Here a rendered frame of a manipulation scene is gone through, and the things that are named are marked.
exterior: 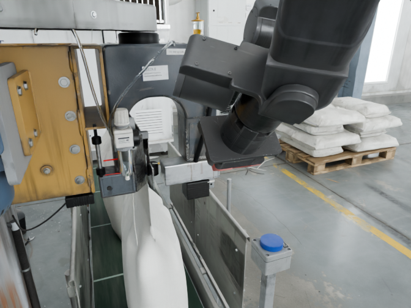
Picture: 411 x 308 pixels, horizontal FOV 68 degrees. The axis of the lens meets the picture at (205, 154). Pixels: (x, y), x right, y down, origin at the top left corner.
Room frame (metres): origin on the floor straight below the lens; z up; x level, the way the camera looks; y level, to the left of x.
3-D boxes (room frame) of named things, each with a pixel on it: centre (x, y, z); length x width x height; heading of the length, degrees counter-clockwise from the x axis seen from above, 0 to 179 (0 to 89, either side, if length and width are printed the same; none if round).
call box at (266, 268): (0.67, -0.17, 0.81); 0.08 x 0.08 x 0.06; 21
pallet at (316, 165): (3.50, -1.52, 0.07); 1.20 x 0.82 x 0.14; 113
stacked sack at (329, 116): (3.19, -1.33, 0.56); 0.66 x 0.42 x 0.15; 111
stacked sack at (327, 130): (3.37, -1.21, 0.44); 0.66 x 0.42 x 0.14; 15
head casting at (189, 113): (0.81, 0.14, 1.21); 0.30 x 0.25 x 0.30; 21
